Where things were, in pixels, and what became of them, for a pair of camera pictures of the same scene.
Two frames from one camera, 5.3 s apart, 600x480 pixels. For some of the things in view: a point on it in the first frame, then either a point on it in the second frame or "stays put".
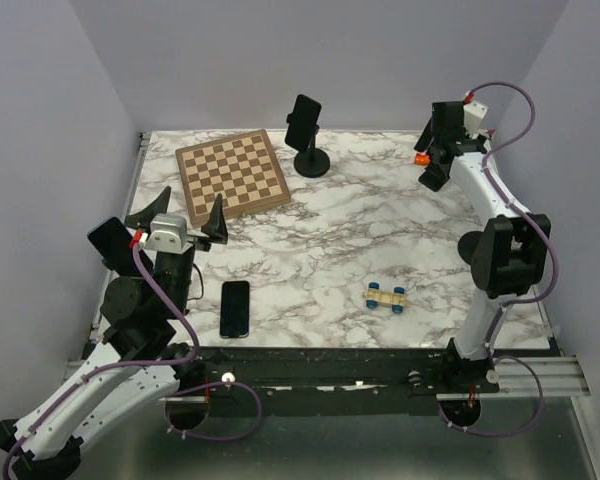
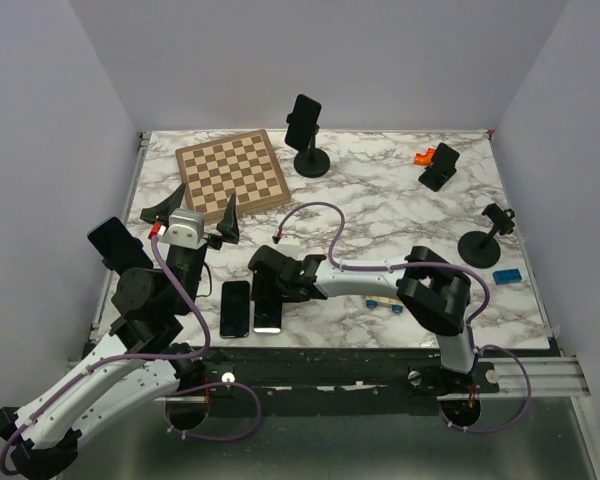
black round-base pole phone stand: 313,162 stays put
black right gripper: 483,140 -> 269,291
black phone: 303,122 stays put
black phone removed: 234,312 stays put
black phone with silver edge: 426,138 -> 267,315
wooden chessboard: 241,168 stays put
